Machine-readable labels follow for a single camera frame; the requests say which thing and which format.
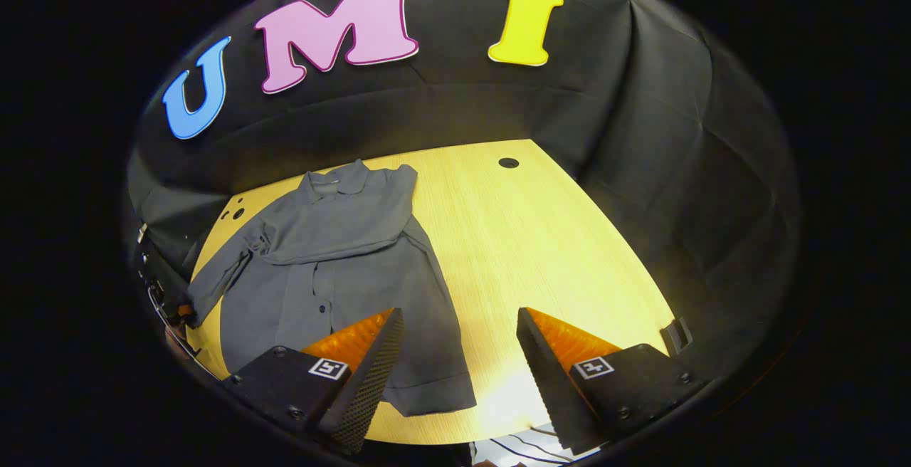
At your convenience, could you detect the grey button shirt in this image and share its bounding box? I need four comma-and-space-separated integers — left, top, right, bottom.
186, 159, 478, 418

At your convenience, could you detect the black backdrop cloth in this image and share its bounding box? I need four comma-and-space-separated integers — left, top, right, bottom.
127, 0, 801, 382

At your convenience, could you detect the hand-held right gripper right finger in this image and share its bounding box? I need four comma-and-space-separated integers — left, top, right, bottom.
515, 306, 711, 455

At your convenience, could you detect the black cable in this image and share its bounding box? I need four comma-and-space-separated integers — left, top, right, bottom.
490, 433, 574, 463

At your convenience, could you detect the black table bracket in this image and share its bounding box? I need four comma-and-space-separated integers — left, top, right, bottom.
660, 318, 693, 355

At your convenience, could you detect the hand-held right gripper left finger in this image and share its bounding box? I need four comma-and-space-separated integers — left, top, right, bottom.
222, 307, 406, 455

